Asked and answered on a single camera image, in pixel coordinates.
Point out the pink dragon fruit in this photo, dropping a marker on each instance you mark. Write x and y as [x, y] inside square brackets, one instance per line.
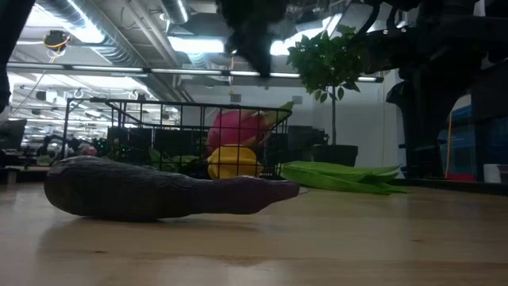
[234, 127]

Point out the white cup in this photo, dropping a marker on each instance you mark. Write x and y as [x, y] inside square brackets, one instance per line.
[491, 173]

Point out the potted green tree black pot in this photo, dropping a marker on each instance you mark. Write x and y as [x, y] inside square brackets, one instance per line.
[335, 155]

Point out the purple sweet potato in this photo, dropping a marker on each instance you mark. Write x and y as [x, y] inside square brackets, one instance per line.
[139, 190]

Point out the ceiling light strip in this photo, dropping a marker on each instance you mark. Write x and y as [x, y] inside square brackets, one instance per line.
[119, 68]

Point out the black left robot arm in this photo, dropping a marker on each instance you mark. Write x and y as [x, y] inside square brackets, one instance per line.
[10, 39]

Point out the yellow bell pepper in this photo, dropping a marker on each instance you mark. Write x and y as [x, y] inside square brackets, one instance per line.
[234, 161]

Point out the person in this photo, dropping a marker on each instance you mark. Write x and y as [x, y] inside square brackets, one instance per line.
[89, 151]

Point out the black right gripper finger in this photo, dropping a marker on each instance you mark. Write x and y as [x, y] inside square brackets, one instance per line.
[260, 59]

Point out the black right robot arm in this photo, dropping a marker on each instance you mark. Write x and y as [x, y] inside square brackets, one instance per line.
[420, 119]

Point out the green long beans bunch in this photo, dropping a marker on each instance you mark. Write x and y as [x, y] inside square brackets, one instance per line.
[329, 175]

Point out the black aluminium table frame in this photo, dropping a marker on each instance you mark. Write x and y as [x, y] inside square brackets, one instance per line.
[456, 186]

